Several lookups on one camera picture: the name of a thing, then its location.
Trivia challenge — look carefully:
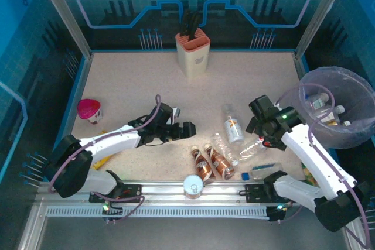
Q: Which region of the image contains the brown coffee bottle cream cap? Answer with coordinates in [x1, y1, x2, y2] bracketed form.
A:
[204, 143, 236, 179]
[190, 145, 217, 183]

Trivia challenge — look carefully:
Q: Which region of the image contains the small clear bottle green label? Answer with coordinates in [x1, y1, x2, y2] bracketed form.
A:
[304, 93, 330, 112]

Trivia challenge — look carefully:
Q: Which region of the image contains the trash bin with clear bag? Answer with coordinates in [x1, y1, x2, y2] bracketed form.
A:
[298, 67, 375, 149]

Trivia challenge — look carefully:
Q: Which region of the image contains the clear bottle white orange label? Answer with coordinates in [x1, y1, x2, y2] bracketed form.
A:
[224, 104, 246, 145]

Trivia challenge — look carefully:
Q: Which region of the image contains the clear bottle blue cap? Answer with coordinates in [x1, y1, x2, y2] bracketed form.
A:
[241, 162, 284, 182]

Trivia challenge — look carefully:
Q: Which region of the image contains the crushed clear plastic bottle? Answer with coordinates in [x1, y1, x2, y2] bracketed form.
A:
[211, 132, 240, 166]

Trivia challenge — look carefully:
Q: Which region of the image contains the silver tin can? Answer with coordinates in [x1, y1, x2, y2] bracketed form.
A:
[183, 174, 204, 200]

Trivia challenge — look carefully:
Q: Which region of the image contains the yellow green corn snack bag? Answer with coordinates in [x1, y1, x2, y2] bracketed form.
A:
[301, 162, 319, 187]

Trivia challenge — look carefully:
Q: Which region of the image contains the beige knife block pink top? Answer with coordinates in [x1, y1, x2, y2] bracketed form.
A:
[175, 27, 211, 80]

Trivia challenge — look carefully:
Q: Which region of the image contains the small black control board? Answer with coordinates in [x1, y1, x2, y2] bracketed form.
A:
[101, 200, 124, 224]
[268, 204, 289, 224]

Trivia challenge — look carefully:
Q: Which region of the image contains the white cup pink lid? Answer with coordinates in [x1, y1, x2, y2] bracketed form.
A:
[77, 98, 104, 125]

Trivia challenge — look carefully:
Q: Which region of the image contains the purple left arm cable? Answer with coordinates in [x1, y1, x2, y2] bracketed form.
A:
[48, 94, 146, 224]

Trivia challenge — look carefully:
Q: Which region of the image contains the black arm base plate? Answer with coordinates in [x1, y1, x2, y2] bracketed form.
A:
[244, 184, 299, 204]
[89, 184, 145, 204]

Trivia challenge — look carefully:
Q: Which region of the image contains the aluminium mounting rail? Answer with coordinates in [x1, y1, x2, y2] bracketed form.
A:
[37, 179, 323, 207]

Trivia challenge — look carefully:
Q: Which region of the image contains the white slotted cable duct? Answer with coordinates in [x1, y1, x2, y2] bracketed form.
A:
[46, 205, 272, 219]

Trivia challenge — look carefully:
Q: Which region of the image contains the black handled knife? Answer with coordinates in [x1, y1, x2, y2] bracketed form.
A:
[180, 9, 192, 36]
[189, 12, 203, 42]

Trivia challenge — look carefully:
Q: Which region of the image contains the aluminium frame post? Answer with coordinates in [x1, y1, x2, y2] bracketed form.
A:
[32, 0, 95, 57]
[295, 0, 354, 57]

